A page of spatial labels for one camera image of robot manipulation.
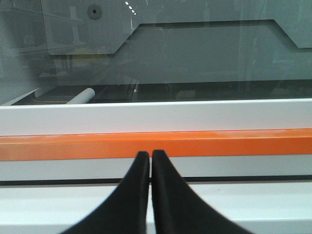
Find orange and white sash bar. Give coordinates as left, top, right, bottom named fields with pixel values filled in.
left=0, top=98, right=312, bottom=184

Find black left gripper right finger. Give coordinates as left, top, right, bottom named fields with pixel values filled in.
left=152, top=150, right=249, bottom=234

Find white rolled paper tube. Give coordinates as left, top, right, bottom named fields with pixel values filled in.
left=66, top=88, right=96, bottom=104

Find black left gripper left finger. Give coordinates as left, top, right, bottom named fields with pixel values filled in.
left=63, top=152, right=149, bottom=234

